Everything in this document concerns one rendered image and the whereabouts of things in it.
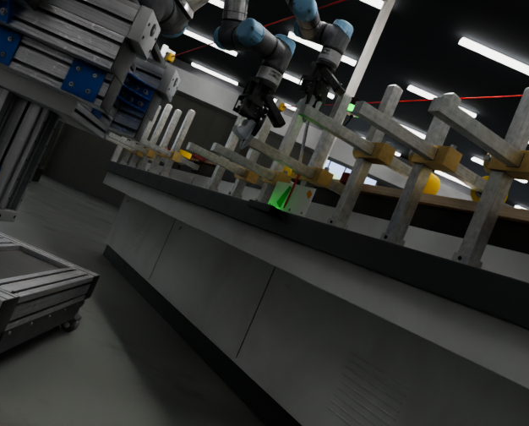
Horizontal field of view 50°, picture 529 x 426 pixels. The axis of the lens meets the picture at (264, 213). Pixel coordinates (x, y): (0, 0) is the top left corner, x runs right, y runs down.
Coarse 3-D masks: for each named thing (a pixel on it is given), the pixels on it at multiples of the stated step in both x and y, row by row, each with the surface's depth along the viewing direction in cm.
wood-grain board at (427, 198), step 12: (336, 180) 208; (360, 192) 197; (372, 192) 188; (384, 192) 183; (396, 192) 178; (432, 204) 164; (444, 204) 159; (456, 204) 156; (468, 204) 152; (504, 216) 141; (516, 216) 138; (528, 216) 135
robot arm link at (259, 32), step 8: (240, 24) 165; (248, 24) 162; (256, 24) 162; (240, 32) 164; (248, 32) 162; (256, 32) 162; (264, 32) 164; (232, 40) 170; (240, 40) 164; (248, 40) 163; (256, 40) 163; (264, 40) 165; (272, 40) 167; (240, 48) 171; (248, 48) 167; (256, 48) 166; (264, 48) 166; (272, 48) 167; (264, 56) 169
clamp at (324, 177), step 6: (318, 168) 183; (318, 174) 182; (324, 174) 182; (330, 174) 183; (300, 180) 193; (306, 180) 187; (312, 180) 184; (318, 180) 181; (324, 180) 182; (330, 180) 183; (318, 186) 188; (324, 186) 182
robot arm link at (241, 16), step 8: (224, 0) 174; (232, 0) 171; (240, 0) 171; (224, 8) 173; (232, 8) 171; (240, 8) 172; (224, 16) 173; (232, 16) 172; (240, 16) 172; (224, 24) 173; (232, 24) 172; (216, 32) 177; (224, 32) 173; (232, 32) 170; (216, 40) 177; (224, 40) 174; (224, 48) 177; (232, 48) 174
